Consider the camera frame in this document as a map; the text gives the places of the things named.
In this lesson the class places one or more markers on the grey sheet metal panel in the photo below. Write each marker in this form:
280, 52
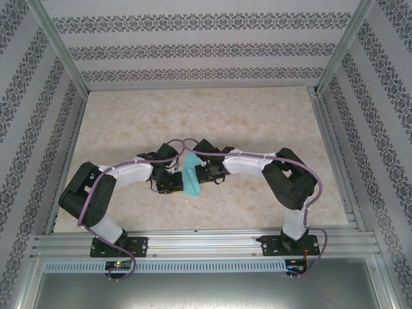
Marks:
206, 293

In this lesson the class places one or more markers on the turquoise cloth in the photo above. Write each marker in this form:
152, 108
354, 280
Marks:
190, 183

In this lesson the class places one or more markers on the aluminium frame bar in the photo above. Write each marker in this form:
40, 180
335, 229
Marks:
26, 289
387, 286

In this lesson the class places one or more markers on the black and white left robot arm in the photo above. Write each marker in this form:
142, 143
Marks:
87, 196

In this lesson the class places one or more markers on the aluminium frame post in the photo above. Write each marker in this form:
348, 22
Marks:
58, 42
346, 42

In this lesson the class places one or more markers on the aluminium table side rail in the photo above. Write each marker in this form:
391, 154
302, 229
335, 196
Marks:
328, 135
76, 128

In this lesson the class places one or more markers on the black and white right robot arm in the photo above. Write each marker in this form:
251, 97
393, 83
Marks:
289, 186

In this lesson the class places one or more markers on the aluminium mounting rail beam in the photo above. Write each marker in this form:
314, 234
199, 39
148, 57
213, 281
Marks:
199, 244

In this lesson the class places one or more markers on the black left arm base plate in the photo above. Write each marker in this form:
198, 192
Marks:
141, 246

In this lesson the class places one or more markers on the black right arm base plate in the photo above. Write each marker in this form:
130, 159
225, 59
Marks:
268, 248

